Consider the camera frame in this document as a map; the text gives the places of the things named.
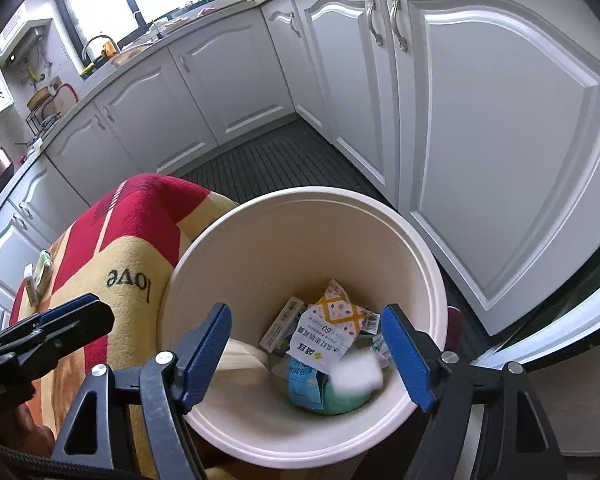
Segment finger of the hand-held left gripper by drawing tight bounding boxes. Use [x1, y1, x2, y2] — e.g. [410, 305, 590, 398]
[0, 304, 116, 378]
[0, 293, 102, 348]

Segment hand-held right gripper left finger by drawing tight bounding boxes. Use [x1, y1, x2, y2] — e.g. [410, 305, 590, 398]
[50, 302, 233, 480]

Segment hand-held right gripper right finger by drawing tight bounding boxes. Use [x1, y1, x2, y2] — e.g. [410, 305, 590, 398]
[380, 304, 568, 480]

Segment white tissue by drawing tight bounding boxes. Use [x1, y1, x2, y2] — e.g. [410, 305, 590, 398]
[332, 352, 385, 396]

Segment white medicine box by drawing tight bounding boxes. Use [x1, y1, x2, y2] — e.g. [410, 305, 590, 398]
[258, 296, 306, 357]

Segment grey printed snack bag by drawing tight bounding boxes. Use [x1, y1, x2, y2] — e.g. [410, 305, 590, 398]
[286, 279, 383, 361]

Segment blue snack bag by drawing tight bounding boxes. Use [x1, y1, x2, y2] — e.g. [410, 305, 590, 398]
[286, 355, 337, 414]

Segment cream plastic bin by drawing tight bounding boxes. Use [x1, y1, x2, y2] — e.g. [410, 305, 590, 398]
[156, 186, 449, 465]

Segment person's left hand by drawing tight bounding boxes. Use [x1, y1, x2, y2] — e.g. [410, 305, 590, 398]
[0, 400, 57, 463]

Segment small white box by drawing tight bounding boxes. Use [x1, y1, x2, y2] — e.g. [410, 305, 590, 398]
[22, 264, 41, 307]

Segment pale green packet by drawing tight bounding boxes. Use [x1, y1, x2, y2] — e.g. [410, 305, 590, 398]
[33, 250, 54, 297]

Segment dark red object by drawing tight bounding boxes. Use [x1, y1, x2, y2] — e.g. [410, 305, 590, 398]
[447, 307, 464, 352]

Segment colourful printed blanket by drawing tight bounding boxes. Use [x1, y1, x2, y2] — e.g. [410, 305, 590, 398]
[7, 172, 241, 480]

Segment white kitchen cabinets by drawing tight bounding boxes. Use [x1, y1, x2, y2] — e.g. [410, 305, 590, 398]
[0, 0, 600, 341]

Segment metal faucet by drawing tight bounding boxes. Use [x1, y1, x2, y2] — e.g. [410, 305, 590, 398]
[82, 35, 117, 62]

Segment black wire rack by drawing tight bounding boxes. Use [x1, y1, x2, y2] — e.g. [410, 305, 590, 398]
[25, 82, 77, 132]

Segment white wall appliance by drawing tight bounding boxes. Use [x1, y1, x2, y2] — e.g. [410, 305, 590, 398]
[0, 17, 53, 67]

